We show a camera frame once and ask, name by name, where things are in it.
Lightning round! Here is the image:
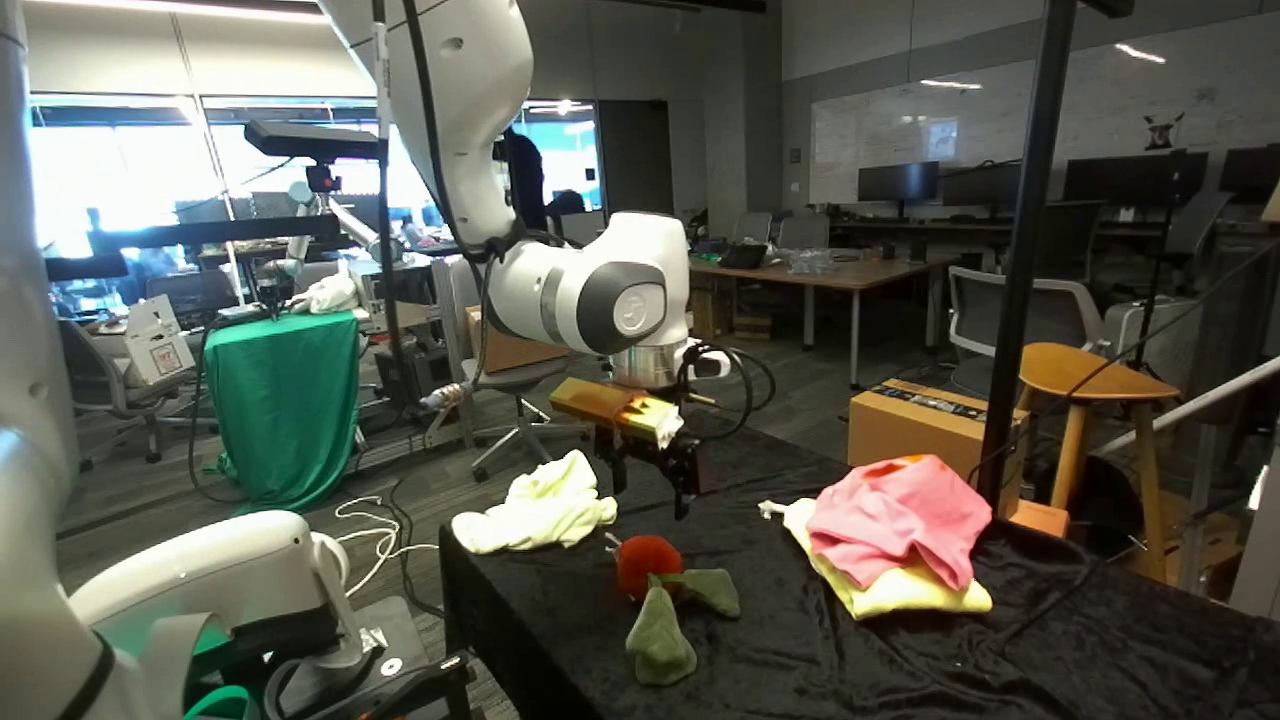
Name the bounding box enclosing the cardboard box with black tape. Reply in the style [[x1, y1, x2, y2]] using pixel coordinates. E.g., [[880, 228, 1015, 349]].
[[842, 378, 1032, 507]]

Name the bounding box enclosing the white office chair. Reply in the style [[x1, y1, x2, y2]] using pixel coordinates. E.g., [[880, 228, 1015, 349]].
[[944, 262, 1113, 359]]

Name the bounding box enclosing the pink cloth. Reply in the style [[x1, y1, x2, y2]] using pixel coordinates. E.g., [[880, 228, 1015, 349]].
[[803, 454, 995, 596]]

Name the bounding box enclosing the black stereo camera bar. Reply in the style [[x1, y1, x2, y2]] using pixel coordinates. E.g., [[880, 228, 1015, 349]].
[[240, 120, 393, 164]]

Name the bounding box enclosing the grey office chair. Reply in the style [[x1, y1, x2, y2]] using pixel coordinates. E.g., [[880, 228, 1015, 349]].
[[427, 251, 565, 485]]

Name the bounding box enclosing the wooden stool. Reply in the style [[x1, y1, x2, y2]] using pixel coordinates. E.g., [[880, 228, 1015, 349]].
[[1015, 341, 1184, 586]]

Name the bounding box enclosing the small cardboard box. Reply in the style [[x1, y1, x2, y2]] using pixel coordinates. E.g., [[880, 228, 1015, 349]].
[[477, 325, 565, 378]]

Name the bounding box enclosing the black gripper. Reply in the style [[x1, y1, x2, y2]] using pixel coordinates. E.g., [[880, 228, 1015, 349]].
[[592, 420, 707, 520]]

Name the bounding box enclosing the black vertical pole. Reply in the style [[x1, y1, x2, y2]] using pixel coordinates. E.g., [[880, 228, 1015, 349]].
[[974, 0, 1084, 523]]

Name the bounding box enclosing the black computer monitor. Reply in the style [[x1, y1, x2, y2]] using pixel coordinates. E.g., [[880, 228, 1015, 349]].
[[937, 158, 1032, 216], [1061, 148, 1212, 216], [854, 158, 944, 213], [1214, 140, 1280, 208]]

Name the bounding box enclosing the green cloth covered stand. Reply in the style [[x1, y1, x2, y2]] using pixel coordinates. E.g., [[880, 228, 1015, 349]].
[[198, 307, 363, 512]]

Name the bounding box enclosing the yellow microfiber cloth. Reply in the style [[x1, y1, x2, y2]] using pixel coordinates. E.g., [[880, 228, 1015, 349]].
[[775, 492, 995, 625]]

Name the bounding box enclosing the long wooden desk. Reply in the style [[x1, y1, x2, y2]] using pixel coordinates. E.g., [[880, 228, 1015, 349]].
[[685, 248, 963, 392]]

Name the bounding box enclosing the red radish plush toy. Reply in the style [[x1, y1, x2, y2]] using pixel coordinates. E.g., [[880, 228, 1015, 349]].
[[609, 531, 742, 691]]

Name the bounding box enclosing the silver metal pole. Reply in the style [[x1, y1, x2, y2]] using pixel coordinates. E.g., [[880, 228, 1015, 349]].
[[1092, 351, 1280, 456]]

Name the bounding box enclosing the black velvet tablecloth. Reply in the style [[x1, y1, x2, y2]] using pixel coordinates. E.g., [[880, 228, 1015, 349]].
[[435, 431, 1280, 720]]

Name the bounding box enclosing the pale cream towel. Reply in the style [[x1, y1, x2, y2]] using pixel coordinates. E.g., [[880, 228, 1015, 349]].
[[448, 450, 622, 555]]

